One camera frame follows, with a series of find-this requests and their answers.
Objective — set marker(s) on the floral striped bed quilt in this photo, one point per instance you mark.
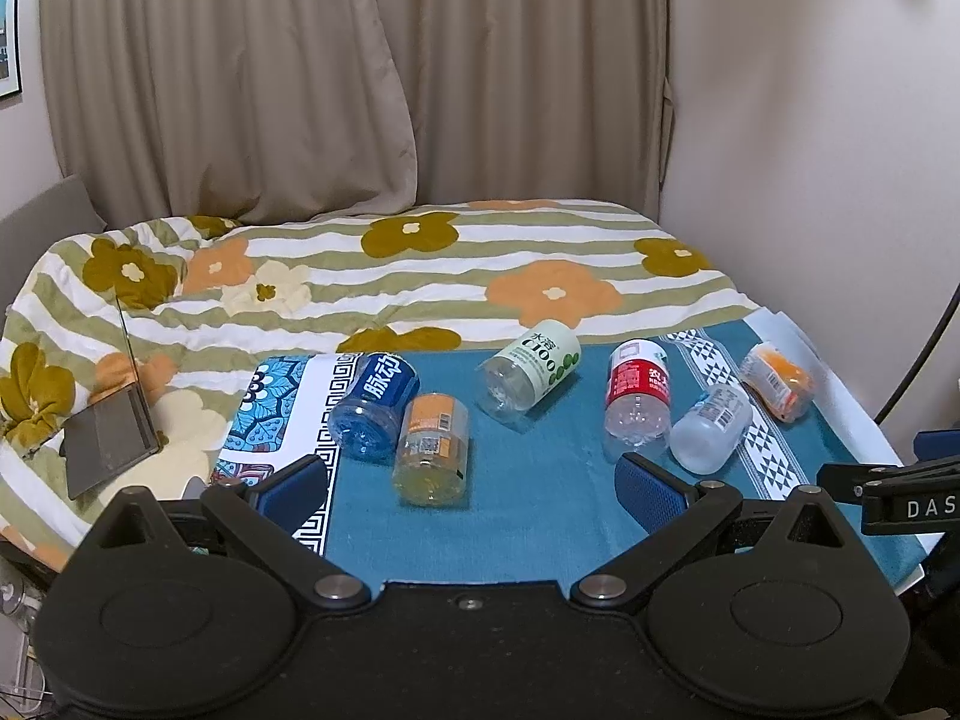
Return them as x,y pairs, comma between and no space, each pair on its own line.
187,308

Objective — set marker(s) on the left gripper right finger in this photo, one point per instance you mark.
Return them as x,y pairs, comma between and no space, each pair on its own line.
682,521

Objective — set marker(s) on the red label cut bottle cup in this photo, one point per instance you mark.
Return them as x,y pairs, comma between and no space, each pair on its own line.
637,414

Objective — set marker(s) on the white label cut bottle cup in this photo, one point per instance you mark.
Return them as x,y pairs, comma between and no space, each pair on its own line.
708,434

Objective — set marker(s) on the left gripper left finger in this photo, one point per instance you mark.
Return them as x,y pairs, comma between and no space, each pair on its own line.
258,522

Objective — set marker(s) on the framed wall picture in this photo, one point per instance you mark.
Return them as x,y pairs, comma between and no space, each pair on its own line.
10,81

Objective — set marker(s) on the grey headboard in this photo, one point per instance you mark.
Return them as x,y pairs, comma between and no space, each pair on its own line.
59,212

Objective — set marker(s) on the orange label cut bottle cup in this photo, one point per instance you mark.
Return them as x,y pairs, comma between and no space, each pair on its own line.
430,467

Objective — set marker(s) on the blue label cut bottle cup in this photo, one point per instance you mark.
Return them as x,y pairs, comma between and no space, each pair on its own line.
366,422

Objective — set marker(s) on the beige curtain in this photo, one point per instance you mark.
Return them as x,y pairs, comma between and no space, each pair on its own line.
266,111

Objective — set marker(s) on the green white label bottle cup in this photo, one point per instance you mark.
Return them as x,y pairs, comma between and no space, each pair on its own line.
522,374

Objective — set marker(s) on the orange bottle cup far right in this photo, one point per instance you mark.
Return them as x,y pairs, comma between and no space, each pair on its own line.
785,388

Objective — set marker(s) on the grey laptop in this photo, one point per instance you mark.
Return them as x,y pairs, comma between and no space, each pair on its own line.
110,436

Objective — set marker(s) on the teal patterned mat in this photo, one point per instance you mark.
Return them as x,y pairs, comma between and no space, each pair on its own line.
539,505

